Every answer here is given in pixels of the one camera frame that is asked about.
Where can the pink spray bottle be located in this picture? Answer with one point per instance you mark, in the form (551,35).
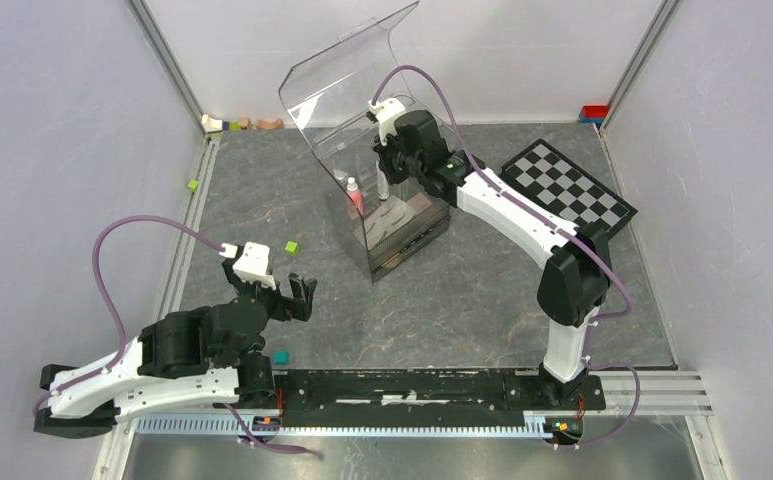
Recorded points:
(356,201)

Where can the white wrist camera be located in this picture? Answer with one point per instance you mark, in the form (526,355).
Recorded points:
(253,262)
(385,114)

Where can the black white checkerboard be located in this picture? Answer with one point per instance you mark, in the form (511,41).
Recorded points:
(544,175)

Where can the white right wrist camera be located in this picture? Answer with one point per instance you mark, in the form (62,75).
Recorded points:
(385,114)

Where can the aluminium frame rail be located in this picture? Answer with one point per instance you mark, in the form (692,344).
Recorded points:
(166,58)

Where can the eyebrow stencil card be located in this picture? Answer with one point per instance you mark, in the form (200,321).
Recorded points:
(386,219)

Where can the lime green cube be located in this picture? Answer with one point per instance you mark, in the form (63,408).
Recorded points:
(292,248)

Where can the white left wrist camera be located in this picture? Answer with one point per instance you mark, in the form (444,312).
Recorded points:
(253,262)

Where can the clear acrylic drawer organizer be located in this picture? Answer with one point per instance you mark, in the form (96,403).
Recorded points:
(327,96)

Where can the round peach powder puff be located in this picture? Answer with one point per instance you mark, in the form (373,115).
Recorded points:
(393,262)

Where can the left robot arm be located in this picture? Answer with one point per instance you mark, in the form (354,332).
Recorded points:
(210,355)

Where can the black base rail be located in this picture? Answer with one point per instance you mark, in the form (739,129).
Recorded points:
(420,398)

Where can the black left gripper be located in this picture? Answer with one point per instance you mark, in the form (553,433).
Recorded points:
(300,305)

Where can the teal cube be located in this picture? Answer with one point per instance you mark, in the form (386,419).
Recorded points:
(281,358)

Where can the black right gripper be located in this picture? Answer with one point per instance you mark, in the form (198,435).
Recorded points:
(384,152)

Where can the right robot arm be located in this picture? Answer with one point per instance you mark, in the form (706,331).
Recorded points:
(574,261)

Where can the red blue blocks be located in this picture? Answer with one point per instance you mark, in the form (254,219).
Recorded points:
(594,114)

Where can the small wooden toy blocks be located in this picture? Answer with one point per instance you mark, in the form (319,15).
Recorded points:
(212,125)

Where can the white cosmetic tube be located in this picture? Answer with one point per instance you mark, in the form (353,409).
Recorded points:
(382,184)

